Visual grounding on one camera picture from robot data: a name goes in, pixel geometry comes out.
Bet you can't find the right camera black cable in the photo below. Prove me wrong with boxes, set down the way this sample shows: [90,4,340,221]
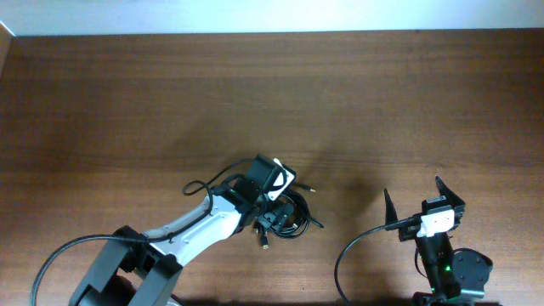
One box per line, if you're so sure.
[333,216,422,306]

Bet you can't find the left camera black cable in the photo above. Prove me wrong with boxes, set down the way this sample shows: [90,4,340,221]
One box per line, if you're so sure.
[29,157,256,306]

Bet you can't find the camera black cable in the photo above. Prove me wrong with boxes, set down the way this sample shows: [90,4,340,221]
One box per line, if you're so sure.
[333,216,422,306]
[29,157,256,306]

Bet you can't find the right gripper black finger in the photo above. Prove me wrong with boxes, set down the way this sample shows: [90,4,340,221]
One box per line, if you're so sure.
[383,189,399,225]
[435,176,464,208]

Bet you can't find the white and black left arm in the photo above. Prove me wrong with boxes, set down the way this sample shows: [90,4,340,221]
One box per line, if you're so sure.
[69,155,296,305]

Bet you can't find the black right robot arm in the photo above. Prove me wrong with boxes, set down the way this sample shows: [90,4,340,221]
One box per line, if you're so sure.
[384,177,493,305]

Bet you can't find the thick black USB cable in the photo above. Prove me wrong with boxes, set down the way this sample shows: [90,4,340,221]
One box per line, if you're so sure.
[252,180,318,251]

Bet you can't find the thin black micro-USB cable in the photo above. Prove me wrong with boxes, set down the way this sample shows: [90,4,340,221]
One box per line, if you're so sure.
[271,199,325,239]

